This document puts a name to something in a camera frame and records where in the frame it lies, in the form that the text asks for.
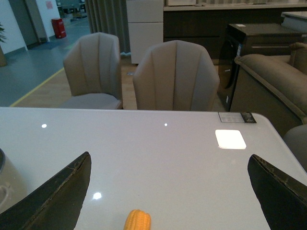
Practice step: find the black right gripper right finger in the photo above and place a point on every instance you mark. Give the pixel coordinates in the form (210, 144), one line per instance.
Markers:
(282, 198)

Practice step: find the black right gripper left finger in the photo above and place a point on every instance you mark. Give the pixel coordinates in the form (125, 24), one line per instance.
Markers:
(56, 204)

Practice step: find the yellow corn cob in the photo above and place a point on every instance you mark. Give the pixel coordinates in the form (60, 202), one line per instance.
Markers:
(138, 220)

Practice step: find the cream electric cooking pot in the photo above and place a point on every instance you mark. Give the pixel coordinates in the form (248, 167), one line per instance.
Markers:
(12, 185)

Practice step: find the grey chair at right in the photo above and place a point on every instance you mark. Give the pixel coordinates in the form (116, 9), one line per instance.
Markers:
(296, 140)

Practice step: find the table corner label sticker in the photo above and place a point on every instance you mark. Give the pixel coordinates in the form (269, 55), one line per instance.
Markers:
(243, 117)

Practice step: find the beige sofa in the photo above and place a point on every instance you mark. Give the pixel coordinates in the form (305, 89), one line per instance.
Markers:
(273, 86)

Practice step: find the beige chair left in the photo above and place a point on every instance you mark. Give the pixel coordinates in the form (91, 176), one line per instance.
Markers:
(93, 70)

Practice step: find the beige chair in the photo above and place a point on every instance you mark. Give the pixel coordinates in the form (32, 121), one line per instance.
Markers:
(93, 70)
(176, 76)

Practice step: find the beige chair centre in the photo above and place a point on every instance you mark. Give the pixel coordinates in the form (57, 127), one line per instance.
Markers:
(176, 76)

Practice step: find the dark kitchen counter cabinet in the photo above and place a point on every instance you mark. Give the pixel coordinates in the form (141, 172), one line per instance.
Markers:
(206, 25)

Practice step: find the grey curtain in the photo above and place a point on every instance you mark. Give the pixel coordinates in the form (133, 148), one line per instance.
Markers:
(110, 17)

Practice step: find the white refrigerator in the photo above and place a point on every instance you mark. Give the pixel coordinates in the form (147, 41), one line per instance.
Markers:
(145, 23)

